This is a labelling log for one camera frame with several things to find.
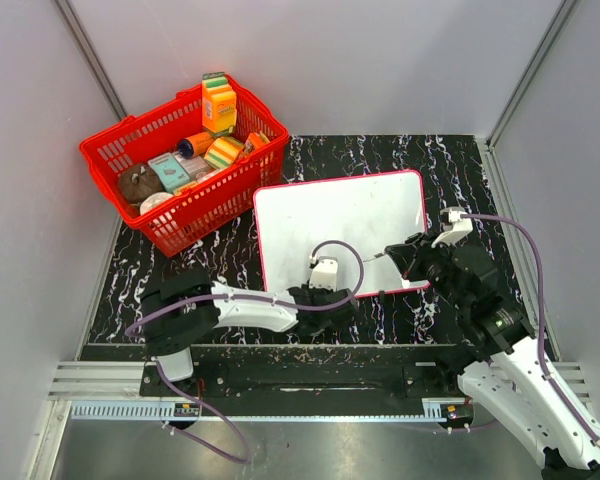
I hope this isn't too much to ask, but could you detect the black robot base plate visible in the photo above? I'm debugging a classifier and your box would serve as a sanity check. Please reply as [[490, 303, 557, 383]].
[[140, 345, 468, 414]]

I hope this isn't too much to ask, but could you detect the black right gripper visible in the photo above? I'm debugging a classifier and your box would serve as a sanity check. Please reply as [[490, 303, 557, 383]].
[[387, 231, 469, 311]]

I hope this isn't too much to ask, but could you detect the black whiteboard marker pen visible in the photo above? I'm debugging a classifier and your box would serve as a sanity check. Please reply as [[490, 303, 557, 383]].
[[363, 251, 387, 263]]

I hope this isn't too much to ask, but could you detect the red plastic shopping basket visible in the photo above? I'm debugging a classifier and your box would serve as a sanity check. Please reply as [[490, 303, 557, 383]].
[[80, 73, 289, 257]]

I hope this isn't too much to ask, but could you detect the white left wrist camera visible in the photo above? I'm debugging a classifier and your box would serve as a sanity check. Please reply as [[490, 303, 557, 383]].
[[308, 256, 339, 291]]

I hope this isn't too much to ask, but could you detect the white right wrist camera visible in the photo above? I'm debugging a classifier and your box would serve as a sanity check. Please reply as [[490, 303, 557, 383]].
[[432, 206, 473, 248]]

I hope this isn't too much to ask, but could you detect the brown round bread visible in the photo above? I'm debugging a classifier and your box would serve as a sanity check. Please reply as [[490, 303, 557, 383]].
[[117, 163, 163, 205]]

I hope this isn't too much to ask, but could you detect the orange cylindrical can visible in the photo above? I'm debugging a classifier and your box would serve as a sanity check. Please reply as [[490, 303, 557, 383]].
[[176, 131, 215, 159]]

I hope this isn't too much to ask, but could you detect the yellow green sponge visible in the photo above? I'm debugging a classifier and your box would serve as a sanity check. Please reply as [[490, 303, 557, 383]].
[[203, 137, 244, 169]]

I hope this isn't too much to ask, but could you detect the orange sponge pack upright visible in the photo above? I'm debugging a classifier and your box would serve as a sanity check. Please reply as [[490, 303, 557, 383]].
[[201, 72, 237, 137]]

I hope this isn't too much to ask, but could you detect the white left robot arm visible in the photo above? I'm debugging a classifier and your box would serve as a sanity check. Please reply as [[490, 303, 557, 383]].
[[127, 269, 358, 396]]

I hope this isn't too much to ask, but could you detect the orange snack packet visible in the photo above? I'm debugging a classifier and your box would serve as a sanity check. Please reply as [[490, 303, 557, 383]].
[[242, 131, 270, 156]]

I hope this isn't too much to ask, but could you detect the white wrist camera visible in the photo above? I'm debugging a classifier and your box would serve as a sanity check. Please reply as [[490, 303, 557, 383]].
[[432, 206, 473, 248], [308, 256, 339, 291]]

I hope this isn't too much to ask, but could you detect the white round lid container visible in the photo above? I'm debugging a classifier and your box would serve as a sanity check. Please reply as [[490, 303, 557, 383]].
[[139, 192, 173, 215]]

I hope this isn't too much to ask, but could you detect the pink framed whiteboard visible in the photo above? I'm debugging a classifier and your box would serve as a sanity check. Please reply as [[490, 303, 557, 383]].
[[253, 170, 428, 297]]

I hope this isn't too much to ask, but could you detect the teal small box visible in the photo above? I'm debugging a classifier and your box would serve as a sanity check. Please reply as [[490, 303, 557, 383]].
[[148, 153, 190, 193]]

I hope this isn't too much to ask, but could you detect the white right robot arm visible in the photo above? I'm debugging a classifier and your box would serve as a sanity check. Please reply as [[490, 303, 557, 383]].
[[384, 233, 600, 479]]

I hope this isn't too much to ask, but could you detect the white slotted cable duct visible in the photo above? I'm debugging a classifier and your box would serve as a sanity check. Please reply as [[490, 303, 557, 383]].
[[70, 399, 446, 423]]

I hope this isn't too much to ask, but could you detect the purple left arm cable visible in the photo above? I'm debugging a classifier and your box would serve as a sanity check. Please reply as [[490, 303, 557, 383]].
[[124, 239, 366, 464]]

